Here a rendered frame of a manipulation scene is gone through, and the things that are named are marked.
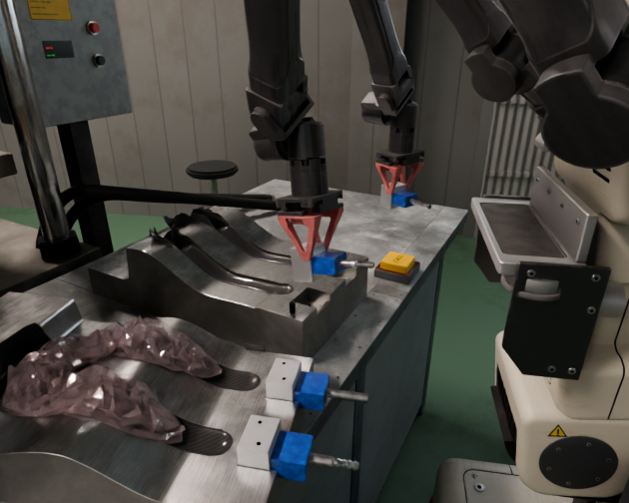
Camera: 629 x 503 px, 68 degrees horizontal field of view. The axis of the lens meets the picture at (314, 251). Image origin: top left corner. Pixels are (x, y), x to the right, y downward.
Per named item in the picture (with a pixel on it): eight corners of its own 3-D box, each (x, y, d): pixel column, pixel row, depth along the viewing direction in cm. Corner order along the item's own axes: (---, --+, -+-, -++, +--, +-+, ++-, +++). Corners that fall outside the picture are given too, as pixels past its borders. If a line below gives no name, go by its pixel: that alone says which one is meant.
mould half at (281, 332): (366, 295, 96) (369, 235, 90) (303, 368, 75) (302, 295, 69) (182, 248, 118) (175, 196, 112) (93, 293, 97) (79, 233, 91)
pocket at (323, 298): (330, 311, 80) (330, 293, 79) (315, 327, 76) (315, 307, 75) (308, 305, 82) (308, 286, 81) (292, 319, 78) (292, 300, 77)
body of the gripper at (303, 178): (275, 211, 70) (270, 161, 69) (310, 201, 79) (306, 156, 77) (312, 211, 67) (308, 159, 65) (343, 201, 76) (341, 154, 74)
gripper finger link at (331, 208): (289, 258, 75) (284, 200, 73) (312, 249, 81) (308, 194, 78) (326, 261, 71) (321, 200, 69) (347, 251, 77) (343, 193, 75)
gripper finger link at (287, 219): (280, 262, 72) (275, 202, 70) (304, 251, 78) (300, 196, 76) (317, 265, 69) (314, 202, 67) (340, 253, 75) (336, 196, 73)
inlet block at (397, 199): (435, 216, 108) (438, 193, 106) (421, 221, 105) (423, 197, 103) (393, 202, 117) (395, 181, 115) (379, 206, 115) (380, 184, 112)
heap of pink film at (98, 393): (230, 359, 68) (225, 313, 65) (172, 459, 52) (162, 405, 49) (70, 338, 72) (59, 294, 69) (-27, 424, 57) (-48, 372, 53)
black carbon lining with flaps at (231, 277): (326, 270, 91) (327, 226, 87) (283, 310, 78) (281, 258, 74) (190, 237, 106) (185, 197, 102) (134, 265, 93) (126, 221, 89)
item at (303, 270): (381, 277, 73) (379, 244, 71) (367, 287, 68) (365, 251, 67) (309, 272, 79) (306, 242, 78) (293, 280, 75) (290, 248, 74)
